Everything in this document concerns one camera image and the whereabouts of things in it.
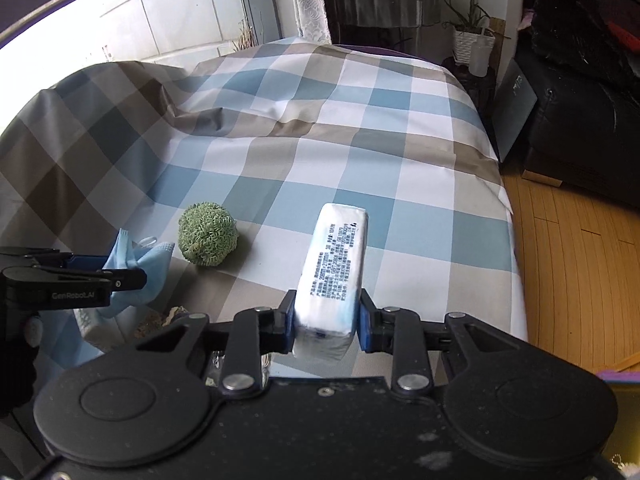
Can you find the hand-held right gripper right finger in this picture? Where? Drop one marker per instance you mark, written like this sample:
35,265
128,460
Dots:
362,325

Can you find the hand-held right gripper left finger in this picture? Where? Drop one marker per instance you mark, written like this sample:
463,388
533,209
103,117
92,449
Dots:
287,325

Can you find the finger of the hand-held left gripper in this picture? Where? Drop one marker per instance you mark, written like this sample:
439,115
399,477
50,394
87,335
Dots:
125,280
85,261

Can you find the blue face mask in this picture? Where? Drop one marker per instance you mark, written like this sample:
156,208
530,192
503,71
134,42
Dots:
145,265

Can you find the snack wrapper packet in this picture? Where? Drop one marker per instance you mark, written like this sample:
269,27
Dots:
160,322

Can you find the small white tissue pack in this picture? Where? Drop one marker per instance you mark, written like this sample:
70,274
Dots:
92,330
332,270

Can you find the clear sachet of dried pieces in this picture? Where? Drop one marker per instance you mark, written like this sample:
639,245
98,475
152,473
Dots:
215,362

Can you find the green mesh scrubber ball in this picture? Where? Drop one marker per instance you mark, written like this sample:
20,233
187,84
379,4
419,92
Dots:
207,235

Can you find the gold tin tray teal rim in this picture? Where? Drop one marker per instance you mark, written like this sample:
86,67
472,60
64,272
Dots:
625,425

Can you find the person's left hand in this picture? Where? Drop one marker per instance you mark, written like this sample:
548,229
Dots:
15,380

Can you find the checked tablecloth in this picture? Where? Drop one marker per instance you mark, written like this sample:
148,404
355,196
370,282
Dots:
350,135

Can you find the dark round stool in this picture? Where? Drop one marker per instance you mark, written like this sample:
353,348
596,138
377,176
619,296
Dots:
475,87

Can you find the leaning glass panel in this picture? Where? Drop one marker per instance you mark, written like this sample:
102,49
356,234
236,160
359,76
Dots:
515,110

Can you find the dry plant stems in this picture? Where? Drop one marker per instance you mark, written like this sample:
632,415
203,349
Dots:
245,35

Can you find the white plastic bottle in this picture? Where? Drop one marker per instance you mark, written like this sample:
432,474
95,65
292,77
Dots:
481,55

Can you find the potted plant in white pot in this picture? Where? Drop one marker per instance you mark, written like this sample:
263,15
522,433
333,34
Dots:
467,35

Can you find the side table with grey cloth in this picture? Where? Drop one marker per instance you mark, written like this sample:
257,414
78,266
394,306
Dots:
380,5

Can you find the black leather sofa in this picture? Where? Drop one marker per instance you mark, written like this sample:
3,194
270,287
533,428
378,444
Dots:
575,85

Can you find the patterned grey curtain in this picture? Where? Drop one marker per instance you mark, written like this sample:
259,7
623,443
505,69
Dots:
307,0

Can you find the red cushion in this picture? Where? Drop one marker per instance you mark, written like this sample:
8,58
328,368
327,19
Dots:
625,35

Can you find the window with dark frame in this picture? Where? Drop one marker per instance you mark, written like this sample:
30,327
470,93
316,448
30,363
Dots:
125,10

